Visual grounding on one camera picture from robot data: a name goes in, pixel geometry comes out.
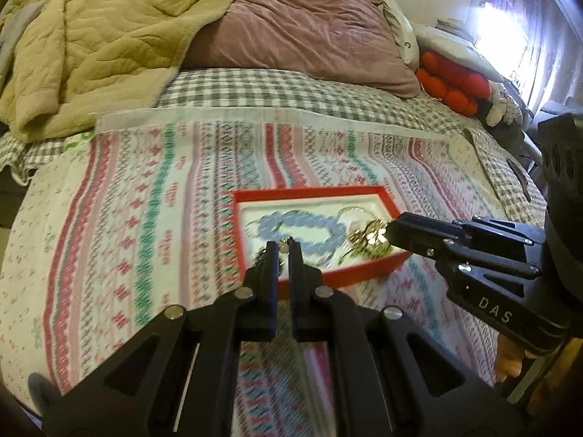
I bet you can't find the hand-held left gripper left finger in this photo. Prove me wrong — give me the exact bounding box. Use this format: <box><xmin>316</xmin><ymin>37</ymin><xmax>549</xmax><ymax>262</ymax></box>
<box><xmin>43</xmin><ymin>240</ymin><xmax>279</xmax><ymax>437</ymax></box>

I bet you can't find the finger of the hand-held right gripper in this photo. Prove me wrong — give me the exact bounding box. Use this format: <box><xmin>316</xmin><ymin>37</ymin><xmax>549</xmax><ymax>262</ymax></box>
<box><xmin>386</xmin><ymin>222</ymin><xmax>544</xmax><ymax>279</ymax></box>
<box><xmin>395</xmin><ymin>212</ymin><xmax>546</xmax><ymax>249</ymax></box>

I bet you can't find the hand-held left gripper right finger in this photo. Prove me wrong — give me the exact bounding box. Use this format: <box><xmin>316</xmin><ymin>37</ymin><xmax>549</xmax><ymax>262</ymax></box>
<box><xmin>288</xmin><ymin>239</ymin><xmax>522</xmax><ymax>437</ymax></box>

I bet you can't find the green bead bracelet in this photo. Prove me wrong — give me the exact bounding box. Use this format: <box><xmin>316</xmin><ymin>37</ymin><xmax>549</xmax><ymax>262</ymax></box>
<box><xmin>248</xmin><ymin>237</ymin><xmax>292</xmax><ymax>275</ymax></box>

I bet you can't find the yellow bead bracelet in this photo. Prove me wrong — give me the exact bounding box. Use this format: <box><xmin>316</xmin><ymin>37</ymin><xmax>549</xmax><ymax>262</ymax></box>
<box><xmin>347</xmin><ymin>218</ymin><xmax>393</xmax><ymax>256</ymax></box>

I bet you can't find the pale blue bead bracelet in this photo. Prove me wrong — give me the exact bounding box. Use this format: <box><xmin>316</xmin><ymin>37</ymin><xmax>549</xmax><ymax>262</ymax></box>
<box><xmin>256</xmin><ymin>210</ymin><xmax>348</xmax><ymax>261</ymax></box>

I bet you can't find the red jewelry box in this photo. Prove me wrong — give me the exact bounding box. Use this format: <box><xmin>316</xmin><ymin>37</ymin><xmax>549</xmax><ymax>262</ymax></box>
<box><xmin>232</xmin><ymin>186</ymin><xmax>417</xmax><ymax>302</ymax></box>

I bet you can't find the person's right hand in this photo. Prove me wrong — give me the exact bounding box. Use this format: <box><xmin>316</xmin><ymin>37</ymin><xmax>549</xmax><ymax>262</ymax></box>
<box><xmin>496</xmin><ymin>336</ymin><xmax>525</xmax><ymax>376</ymax></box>

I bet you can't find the small white plush toy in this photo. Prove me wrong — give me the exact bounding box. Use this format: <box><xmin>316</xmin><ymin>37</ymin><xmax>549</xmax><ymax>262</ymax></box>
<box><xmin>484</xmin><ymin>81</ymin><xmax>524</xmax><ymax>127</ymax></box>

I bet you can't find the red plush toy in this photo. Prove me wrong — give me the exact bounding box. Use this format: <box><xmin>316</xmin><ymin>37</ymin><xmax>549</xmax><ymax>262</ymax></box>
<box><xmin>415</xmin><ymin>50</ymin><xmax>492</xmax><ymax>115</ymax></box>

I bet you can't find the patterned striped cloth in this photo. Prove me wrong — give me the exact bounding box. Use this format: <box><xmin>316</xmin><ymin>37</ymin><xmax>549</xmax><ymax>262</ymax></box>
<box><xmin>0</xmin><ymin>108</ymin><xmax>506</xmax><ymax>437</ymax></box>

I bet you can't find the mauve pillow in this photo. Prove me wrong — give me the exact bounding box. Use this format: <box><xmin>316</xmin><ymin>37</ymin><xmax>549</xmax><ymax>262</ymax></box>
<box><xmin>181</xmin><ymin>0</ymin><xmax>420</xmax><ymax>100</ymax></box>

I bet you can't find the beige quilted blanket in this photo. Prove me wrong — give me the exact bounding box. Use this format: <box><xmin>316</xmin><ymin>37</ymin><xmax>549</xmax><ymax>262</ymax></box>
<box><xmin>0</xmin><ymin>0</ymin><xmax>247</xmax><ymax>141</ymax></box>

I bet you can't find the silver bead bracelet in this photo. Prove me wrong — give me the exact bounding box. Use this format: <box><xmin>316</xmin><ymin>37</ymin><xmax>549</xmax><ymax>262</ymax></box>
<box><xmin>336</xmin><ymin>206</ymin><xmax>379</xmax><ymax>221</ymax></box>

